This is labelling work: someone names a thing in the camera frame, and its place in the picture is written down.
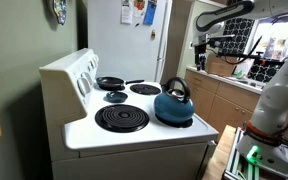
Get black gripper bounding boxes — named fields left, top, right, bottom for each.
left=193, top=34, right=216, bottom=70

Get blue kettle with black handle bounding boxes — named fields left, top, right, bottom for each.
left=154, top=77, right=194, bottom=124

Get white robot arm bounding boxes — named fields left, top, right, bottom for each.
left=193, top=0, right=288, bottom=178

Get white electric stove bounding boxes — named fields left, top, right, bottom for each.
left=39, top=48, right=218, bottom=180

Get cardboard box on counter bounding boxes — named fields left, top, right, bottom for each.
left=205, top=54, right=235, bottom=76

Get wooden kitchen cabinets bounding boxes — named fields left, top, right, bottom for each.
left=185, top=70, right=259, bottom=137

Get blue paper on fridge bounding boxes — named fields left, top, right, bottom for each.
left=143, top=0, right=157, bottom=25

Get white refrigerator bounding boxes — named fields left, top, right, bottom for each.
left=87, top=0, right=173, bottom=82

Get back right coil burner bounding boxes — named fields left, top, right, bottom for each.
left=130, top=84, right=161, bottom=95

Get coil burner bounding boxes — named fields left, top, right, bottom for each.
left=95, top=104, right=150, bottom=133
left=155, top=115, right=193, bottom=128
left=130, top=84, right=161, bottom=95

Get front right coil burner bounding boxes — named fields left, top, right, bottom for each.
left=155, top=115, right=193, bottom=128

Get white paper on fridge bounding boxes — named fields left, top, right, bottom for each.
left=121, top=0, right=133, bottom=24

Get black frying pan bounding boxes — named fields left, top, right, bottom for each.
left=96, top=76, right=141, bottom=88

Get small blue dish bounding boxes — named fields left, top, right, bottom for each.
left=106, top=91, right=128, bottom=103

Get front left coil burner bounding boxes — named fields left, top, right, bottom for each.
left=95, top=104, right=150, bottom=133

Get colourful wall decoration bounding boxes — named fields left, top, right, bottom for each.
left=52, top=0, right=67, bottom=25

